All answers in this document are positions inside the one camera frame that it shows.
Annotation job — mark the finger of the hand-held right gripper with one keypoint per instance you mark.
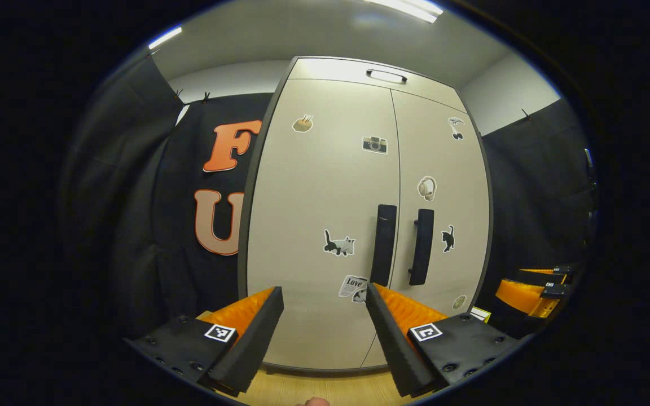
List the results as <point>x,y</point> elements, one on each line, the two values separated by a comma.
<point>553,270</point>
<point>522,296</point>

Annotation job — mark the white shoe cabinet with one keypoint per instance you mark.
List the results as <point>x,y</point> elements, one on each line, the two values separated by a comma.
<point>313,369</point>

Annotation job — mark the white shoe cabinet door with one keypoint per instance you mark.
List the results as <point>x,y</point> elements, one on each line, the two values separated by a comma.
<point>443,169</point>
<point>313,186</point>

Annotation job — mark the white cabinet drawer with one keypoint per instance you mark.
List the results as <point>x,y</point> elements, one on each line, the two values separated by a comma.
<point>330,70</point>

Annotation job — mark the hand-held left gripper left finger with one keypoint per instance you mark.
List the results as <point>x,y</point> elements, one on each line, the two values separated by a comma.
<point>257,344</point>

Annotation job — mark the wide ceiling light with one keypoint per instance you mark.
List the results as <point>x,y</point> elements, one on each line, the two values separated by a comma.
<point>404,8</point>

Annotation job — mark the black backdrop cloth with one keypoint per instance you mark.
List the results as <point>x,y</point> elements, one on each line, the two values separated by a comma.
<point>133,225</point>

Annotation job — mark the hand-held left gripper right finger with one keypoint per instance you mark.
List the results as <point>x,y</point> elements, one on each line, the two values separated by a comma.
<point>390,349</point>

